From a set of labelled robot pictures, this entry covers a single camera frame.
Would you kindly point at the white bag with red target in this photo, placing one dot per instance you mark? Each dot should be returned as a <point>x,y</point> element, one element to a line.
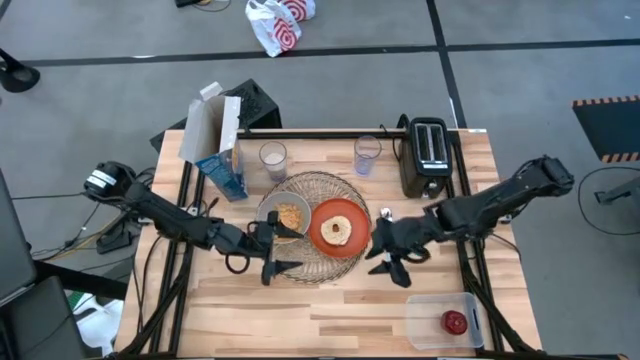
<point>272,27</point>
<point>302,7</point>

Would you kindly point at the clear plastic bin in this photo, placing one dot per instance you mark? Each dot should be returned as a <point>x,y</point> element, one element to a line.
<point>425,330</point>

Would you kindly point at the red apple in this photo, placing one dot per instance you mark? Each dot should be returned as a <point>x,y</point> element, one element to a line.
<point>454,322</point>

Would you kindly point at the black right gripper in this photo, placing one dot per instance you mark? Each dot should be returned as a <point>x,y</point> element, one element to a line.
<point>405,235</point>

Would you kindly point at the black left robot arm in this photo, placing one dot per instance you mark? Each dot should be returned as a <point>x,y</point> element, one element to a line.
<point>170,220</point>

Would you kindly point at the white bowl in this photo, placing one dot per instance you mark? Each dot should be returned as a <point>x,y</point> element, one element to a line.
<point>267,210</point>

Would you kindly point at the black round stand base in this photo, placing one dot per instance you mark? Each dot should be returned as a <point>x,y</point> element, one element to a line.
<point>17,75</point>

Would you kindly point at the black mat with hazard stripes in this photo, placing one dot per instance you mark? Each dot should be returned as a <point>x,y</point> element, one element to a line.
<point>607,125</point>

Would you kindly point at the red-orange plate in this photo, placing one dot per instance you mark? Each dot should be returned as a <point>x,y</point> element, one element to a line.
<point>350,215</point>

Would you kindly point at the black toaster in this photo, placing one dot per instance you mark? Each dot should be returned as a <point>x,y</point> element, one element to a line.
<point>426,165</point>

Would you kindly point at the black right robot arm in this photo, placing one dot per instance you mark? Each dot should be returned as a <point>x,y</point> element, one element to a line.
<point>500,200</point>

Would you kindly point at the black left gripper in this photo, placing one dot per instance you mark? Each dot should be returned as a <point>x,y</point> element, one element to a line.
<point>250,242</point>

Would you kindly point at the blue cereal box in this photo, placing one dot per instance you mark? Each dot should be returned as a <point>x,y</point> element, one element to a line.
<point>222,172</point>

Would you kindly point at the round woven straw placemat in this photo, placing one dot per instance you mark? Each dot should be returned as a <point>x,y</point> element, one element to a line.
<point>320,182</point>

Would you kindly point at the corn flakes cereal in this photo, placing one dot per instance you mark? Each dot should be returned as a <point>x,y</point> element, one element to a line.
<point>290,215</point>

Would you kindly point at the black chair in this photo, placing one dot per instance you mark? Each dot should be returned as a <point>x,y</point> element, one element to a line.
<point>40,325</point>

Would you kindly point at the cardboard cereal box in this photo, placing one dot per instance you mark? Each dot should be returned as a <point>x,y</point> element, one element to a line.
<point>255,102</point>

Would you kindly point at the empty clear glass, blue base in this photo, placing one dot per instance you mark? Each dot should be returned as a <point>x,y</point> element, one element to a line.
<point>367,152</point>

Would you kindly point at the clear glass with white grains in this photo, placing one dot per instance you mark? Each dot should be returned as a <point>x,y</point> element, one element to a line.
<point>273,160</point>

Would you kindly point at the white crumpled bag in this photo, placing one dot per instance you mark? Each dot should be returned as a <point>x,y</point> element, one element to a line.
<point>100,325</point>

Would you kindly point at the bagel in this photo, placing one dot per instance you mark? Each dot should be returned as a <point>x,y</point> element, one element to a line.
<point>330,235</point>

